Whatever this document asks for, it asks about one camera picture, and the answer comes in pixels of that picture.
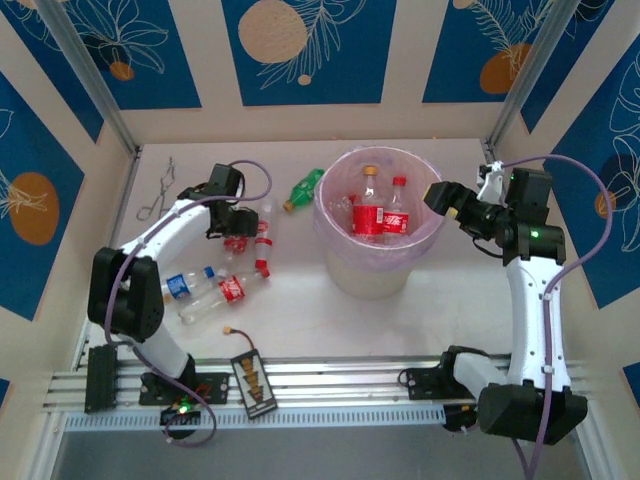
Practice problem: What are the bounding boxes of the clear bottle red white label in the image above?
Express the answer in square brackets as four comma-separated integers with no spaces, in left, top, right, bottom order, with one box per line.
[252,197,277,272]

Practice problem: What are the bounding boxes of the red cap cola bottle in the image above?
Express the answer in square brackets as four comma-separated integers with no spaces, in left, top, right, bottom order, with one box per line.
[382,174,411,236]
[177,268,274,326]

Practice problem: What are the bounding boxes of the green plastic bottle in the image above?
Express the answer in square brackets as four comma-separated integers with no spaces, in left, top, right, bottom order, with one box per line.
[283,168,326,214]

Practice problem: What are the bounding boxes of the orange cap cola bottle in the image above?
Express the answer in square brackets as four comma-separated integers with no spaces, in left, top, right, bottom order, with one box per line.
[349,164,386,239]

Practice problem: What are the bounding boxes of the blue label water bottle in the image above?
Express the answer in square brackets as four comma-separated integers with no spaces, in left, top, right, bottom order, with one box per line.
[162,266,217,305]

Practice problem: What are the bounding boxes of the white plastic bin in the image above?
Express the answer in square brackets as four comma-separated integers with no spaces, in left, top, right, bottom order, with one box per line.
[313,145,444,301]

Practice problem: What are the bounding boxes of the metal scissor tongs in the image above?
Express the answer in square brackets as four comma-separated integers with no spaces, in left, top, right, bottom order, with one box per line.
[136,156,177,222]

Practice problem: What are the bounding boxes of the black power distribution board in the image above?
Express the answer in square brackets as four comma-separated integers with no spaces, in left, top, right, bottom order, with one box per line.
[229,348,279,419]

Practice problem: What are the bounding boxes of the small green LED circuit board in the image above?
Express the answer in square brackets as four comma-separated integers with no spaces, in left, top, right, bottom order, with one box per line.
[442,402,481,434]
[159,402,202,427]

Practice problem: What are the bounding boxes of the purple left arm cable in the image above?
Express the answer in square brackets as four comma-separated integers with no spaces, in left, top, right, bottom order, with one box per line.
[103,158,274,448]

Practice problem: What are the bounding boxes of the yellow connector wire lead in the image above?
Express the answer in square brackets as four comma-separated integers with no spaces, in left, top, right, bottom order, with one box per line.
[222,325,257,354]

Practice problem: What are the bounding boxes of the aluminium frame post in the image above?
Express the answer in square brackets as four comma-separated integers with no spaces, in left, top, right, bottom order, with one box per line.
[485,0,617,147]
[34,0,141,157]

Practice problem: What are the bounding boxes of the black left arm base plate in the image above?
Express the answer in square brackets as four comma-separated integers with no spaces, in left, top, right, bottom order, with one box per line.
[138,372,231,406]

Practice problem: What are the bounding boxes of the aluminium mounting rail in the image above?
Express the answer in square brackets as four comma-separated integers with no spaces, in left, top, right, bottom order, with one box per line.
[42,355,591,416]

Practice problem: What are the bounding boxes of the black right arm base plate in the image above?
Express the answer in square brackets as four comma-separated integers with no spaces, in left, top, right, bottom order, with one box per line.
[403,367,481,401]

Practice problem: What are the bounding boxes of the white slotted cable duct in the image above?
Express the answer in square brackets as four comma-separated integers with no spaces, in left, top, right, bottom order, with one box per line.
[63,405,446,432]

